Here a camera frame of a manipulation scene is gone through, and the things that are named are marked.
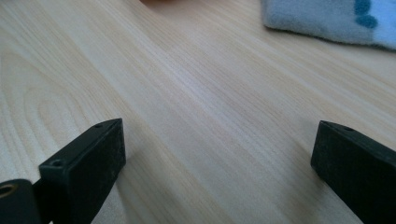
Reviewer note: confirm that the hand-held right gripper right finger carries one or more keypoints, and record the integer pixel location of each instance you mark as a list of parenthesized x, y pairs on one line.
[(358, 168)]

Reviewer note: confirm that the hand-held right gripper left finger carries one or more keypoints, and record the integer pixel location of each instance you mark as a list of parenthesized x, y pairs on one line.
[(82, 171)]

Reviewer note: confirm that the pink padded glove red print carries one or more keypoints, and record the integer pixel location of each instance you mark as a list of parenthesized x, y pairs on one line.
[(157, 1)]

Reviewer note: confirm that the light blue fuzzy cloth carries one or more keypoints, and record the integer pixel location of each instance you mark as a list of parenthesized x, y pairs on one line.
[(314, 18)]

